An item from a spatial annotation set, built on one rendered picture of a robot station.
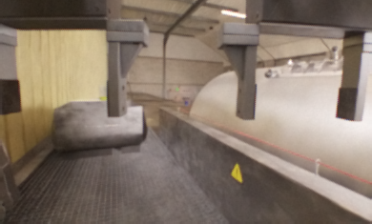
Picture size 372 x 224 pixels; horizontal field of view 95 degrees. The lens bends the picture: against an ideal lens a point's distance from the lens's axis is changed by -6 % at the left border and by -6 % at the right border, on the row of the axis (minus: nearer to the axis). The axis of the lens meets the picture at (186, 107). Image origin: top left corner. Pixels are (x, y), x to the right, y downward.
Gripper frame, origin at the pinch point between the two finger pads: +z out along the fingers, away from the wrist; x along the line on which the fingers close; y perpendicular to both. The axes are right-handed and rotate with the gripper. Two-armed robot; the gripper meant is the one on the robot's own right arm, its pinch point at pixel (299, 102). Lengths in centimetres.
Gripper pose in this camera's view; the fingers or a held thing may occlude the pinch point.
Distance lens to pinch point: 25.3
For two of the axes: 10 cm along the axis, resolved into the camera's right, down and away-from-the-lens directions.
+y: 0.3, 1.2, -9.9
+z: -0.2, 9.9, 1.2
